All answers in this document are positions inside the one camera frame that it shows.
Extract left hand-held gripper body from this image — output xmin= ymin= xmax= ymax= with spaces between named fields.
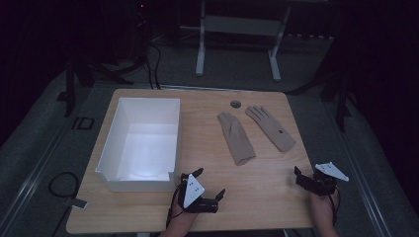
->
xmin=177 ymin=173 xmax=219 ymax=214

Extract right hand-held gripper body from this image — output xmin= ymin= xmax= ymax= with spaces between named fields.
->
xmin=303 ymin=161 xmax=351 ymax=198

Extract beige glove with dark button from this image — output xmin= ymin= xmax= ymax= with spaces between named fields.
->
xmin=245 ymin=105 xmax=296 ymax=153

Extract plain beige glove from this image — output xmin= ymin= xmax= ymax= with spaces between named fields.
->
xmin=216 ymin=112 xmax=257 ymax=167

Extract white storage box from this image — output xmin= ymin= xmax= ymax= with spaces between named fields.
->
xmin=94 ymin=96 xmax=182 ymax=194

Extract person's right hand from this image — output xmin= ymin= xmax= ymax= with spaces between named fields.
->
xmin=308 ymin=192 xmax=340 ymax=229

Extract person's left hand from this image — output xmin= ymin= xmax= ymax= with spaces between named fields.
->
xmin=167 ymin=200 xmax=199 ymax=232

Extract black tripod stand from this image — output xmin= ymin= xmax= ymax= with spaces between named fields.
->
xmin=286 ymin=62 xmax=357 ymax=133
xmin=56 ymin=53 xmax=135 ymax=119

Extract grey tape strip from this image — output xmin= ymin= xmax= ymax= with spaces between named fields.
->
xmin=63 ymin=197 xmax=89 ymax=210

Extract power strip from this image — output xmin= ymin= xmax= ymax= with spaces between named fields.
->
xmin=286 ymin=33 xmax=334 ymax=42

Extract right hand-held gripper cable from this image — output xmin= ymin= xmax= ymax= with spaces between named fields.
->
xmin=328 ymin=185 xmax=341 ymax=227

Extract hand-held gripper cable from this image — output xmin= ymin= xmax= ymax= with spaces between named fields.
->
xmin=328 ymin=185 xmax=341 ymax=227
xmin=165 ymin=182 xmax=186 ymax=229

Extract left hand-held gripper cable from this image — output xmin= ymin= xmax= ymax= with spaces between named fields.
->
xmin=165 ymin=182 xmax=186 ymax=229

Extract black hanging cables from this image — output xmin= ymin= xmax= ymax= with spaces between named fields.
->
xmin=143 ymin=41 xmax=163 ymax=91

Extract black rectangular floor frame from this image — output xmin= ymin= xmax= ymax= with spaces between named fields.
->
xmin=71 ymin=116 xmax=96 ymax=131

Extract black looped floor cable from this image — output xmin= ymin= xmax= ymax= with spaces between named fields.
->
xmin=47 ymin=171 xmax=80 ymax=199

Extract white metal stand frame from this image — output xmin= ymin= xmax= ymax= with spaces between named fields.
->
xmin=195 ymin=0 xmax=293 ymax=83

